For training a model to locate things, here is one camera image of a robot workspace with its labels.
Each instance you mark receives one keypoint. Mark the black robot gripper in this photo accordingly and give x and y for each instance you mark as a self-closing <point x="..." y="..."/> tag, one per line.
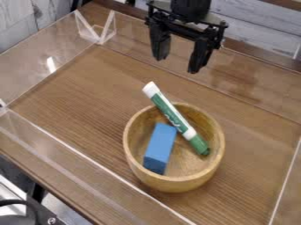
<point x="188" y="19"/>

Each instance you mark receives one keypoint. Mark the green white marker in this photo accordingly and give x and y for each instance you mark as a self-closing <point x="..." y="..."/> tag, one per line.
<point x="175" y="118"/>

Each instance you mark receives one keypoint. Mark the brown wooden bowl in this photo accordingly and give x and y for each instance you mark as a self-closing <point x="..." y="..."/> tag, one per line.
<point x="189" y="170"/>

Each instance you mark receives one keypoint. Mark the blue rectangular block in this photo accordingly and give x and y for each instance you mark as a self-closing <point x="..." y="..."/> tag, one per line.
<point x="157" y="155"/>

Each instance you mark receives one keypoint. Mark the black metal stand base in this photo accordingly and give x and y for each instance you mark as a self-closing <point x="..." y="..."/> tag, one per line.
<point x="23" y="208"/>

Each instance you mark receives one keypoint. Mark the clear acrylic tray enclosure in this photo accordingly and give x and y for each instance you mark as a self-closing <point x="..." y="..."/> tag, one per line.
<point x="71" y="85"/>

